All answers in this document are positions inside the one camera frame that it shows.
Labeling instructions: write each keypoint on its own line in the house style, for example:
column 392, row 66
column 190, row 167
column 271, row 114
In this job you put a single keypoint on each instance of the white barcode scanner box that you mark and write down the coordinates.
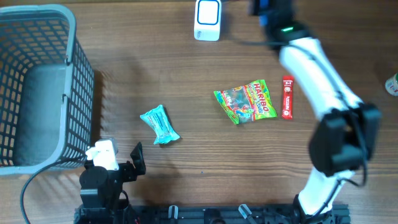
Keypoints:
column 207, row 21

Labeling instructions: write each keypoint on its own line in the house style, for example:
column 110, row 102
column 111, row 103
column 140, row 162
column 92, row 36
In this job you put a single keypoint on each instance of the Haribo gummy candy bag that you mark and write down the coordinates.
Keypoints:
column 247, row 103

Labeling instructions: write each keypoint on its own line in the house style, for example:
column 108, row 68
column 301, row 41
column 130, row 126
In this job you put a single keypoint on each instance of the green lid small jar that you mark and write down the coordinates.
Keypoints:
column 391, row 85

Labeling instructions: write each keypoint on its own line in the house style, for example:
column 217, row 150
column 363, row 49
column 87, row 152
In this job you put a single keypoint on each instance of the teal tissue packet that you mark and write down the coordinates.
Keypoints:
column 159, row 122

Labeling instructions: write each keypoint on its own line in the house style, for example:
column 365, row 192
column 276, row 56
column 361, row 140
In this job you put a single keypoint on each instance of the grey plastic lattice basket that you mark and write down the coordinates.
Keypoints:
column 47, row 90

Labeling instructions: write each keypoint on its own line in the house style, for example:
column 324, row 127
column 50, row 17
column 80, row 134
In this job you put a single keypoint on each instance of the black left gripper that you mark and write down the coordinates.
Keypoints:
column 130, row 174

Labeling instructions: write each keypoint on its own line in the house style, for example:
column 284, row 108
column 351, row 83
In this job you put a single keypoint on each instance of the red Nescafe stick sachet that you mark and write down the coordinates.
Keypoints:
column 288, row 92

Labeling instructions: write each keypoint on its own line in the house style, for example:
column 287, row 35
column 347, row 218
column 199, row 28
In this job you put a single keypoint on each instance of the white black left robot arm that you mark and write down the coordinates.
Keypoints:
column 102, row 194

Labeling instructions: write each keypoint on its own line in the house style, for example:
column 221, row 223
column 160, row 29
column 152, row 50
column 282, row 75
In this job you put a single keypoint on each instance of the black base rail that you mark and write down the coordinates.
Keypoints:
column 278, row 214

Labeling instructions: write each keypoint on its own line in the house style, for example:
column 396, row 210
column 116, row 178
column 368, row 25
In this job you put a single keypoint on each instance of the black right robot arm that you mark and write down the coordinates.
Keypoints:
column 345, row 138

